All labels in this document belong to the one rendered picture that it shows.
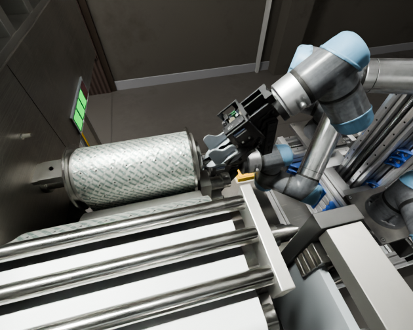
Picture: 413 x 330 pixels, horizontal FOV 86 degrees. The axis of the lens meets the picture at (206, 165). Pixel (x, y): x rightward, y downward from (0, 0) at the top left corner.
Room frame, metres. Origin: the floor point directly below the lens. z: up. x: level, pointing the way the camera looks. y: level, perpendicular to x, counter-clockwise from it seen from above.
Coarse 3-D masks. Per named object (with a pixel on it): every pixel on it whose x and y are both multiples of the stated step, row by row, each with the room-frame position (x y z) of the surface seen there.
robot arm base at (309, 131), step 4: (312, 120) 0.91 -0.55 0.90; (308, 124) 0.91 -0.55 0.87; (312, 124) 0.89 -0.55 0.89; (316, 124) 0.87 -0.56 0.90; (304, 128) 0.92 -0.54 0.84; (308, 128) 0.89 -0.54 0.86; (312, 128) 0.88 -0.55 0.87; (316, 128) 0.86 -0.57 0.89; (304, 132) 0.90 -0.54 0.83; (308, 132) 0.88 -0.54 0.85; (312, 132) 0.86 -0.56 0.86; (308, 136) 0.86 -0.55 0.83; (312, 136) 0.85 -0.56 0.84
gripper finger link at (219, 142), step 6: (222, 132) 0.37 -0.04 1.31; (204, 138) 0.36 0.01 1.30; (210, 138) 0.36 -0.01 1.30; (216, 138) 0.36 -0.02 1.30; (222, 138) 0.37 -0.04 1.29; (210, 144) 0.36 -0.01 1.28; (216, 144) 0.36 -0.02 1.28; (222, 144) 0.36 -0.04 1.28; (228, 144) 0.36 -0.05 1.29; (210, 150) 0.36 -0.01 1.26
